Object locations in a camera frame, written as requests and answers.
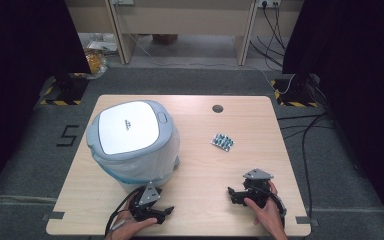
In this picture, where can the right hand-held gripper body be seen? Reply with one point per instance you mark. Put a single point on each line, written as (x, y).
(257, 186)

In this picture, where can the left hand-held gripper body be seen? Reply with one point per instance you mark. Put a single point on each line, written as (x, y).
(148, 196)

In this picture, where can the blister pack of blue pills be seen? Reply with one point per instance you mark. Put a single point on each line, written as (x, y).
(222, 142)

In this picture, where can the grey trash can white lid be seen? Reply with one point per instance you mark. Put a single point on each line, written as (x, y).
(130, 128)

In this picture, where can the person's left hand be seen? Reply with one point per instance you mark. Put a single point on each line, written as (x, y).
(130, 228)

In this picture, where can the person's right hand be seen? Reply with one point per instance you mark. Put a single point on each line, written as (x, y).
(270, 215)

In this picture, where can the translucent white trash bag liner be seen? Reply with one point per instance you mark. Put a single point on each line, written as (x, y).
(146, 166)

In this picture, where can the black stand base hazard tape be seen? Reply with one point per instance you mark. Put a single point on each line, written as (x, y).
(66, 90)
(295, 91)

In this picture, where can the clear bag with yellow contents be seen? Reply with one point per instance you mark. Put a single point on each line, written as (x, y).
(96, 63)

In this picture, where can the black curtain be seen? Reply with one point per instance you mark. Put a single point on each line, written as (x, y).
(356, 83)
(20, 66)

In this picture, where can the white packets on floor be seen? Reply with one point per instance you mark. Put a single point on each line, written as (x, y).
(101, 45)

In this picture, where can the beige wooden desk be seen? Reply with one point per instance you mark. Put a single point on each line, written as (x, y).
(180, 20)

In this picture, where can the white power strip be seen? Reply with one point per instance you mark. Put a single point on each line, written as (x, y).
(122, 2)

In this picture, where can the white wall power outlet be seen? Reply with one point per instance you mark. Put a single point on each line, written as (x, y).
(268, 3)

